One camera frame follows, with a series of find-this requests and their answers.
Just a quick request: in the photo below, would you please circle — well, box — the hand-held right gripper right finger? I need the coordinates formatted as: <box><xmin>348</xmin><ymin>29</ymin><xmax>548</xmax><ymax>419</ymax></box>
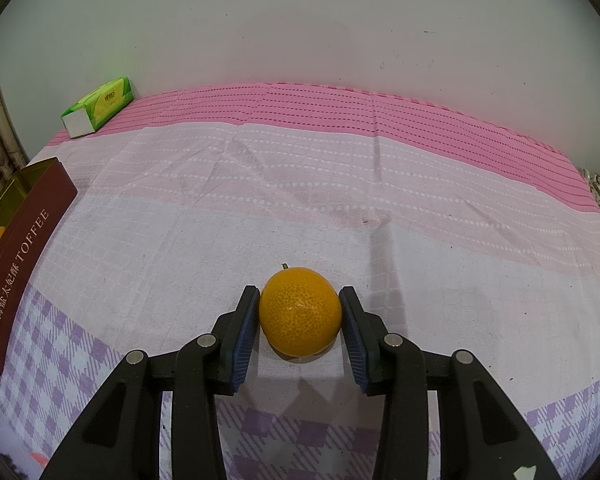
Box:
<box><xmin>338</xmin><ymin>285</ymin><xmax>563</xmax><ymax>480</ymax></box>

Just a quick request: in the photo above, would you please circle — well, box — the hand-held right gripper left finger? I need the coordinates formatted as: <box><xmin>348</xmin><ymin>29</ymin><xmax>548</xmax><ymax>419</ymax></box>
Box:
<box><xmin>39</xmin><ymin>285</ymin><xmax>261</xmax><ymax>480</ymax></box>

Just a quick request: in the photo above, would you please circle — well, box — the orange mandarin with stem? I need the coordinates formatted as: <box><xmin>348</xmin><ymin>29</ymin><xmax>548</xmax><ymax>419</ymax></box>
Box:
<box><xmin>258</xmin><ymin>263</ymin><xmax>343</xmax><ymax>358</ymax></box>

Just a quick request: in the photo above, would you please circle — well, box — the dark red gold tin box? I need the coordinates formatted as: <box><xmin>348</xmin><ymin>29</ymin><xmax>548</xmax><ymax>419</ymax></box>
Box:
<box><xmin>0</xmin><ymin>157</ymin><xmax>78</xmax><ymax>376</ymax></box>

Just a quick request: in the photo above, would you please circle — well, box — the pink purple checkered tablecloth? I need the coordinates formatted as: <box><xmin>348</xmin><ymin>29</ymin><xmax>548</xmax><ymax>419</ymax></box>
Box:
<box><xmin>0</xmin><ymin>81</ymin><xmax>600</xmax><ymax>480</ymax></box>

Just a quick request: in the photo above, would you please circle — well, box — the green tissue box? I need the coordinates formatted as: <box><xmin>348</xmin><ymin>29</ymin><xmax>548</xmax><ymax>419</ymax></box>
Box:
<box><xmin>61</xmin><ymin>76</ymin><xmax>134</xmax><ymax>139</ymax></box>

